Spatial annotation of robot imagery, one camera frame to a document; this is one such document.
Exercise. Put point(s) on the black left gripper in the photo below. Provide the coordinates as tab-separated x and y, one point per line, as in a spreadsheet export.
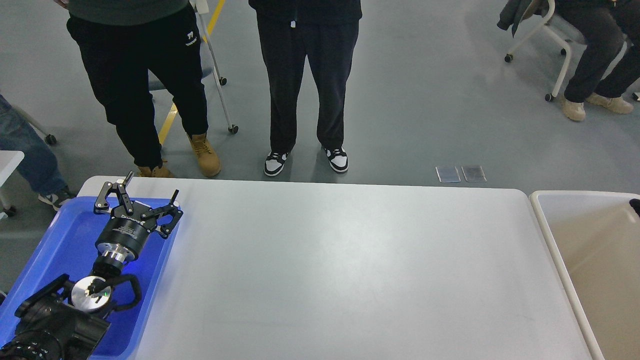
125	231

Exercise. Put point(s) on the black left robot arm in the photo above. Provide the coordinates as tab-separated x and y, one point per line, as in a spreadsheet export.
87	291

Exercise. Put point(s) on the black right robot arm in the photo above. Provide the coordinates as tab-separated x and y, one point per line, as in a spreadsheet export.
635	205

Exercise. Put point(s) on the blue plastic tray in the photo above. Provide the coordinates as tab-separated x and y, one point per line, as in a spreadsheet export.
68	247

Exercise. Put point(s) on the person in blue jeans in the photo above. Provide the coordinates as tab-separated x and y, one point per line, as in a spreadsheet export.
39	166

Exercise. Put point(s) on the person in tan boots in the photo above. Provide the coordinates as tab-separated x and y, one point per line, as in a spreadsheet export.
121	42

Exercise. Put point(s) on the clear floor plate left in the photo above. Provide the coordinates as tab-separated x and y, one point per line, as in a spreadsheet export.
448	174

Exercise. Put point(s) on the clear floor plate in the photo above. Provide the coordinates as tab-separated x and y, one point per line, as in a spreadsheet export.
474	173
448	174

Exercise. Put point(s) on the clear floor plate right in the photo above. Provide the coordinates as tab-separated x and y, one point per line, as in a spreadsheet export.
474	173

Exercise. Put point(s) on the beige plastic bin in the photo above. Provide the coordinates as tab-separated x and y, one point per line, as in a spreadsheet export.
594	241

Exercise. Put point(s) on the seated person black trousers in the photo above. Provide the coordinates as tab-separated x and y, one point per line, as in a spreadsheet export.
610	63

